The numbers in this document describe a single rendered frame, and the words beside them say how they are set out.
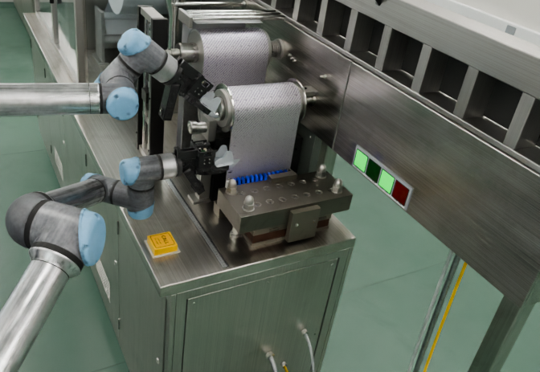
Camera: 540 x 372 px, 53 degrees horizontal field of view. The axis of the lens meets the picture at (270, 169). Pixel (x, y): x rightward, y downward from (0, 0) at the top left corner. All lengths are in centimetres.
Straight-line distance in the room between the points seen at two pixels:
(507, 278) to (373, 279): 179
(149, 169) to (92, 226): 38
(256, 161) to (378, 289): 149
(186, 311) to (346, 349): 121
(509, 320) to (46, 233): 117
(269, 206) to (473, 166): 60
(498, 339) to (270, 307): 67
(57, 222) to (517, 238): 99
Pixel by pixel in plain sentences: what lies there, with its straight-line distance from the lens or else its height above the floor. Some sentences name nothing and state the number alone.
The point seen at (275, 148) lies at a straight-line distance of 174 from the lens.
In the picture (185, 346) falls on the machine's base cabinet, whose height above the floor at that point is 63.
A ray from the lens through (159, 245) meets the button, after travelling 160.
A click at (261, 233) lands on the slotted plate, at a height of 95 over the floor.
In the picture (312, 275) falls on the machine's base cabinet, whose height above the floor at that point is 78.
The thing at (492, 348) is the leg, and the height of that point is 85.
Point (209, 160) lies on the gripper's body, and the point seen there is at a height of 113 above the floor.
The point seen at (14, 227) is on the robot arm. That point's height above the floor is 117.
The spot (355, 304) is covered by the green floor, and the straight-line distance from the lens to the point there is 290.
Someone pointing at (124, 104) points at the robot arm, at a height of 138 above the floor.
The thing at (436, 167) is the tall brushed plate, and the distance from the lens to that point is 142.
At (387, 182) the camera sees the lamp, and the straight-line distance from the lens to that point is 155.
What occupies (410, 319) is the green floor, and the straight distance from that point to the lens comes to 293.
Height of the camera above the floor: 194
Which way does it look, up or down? 30 degrees down
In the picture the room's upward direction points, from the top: 9 degrees clockwise
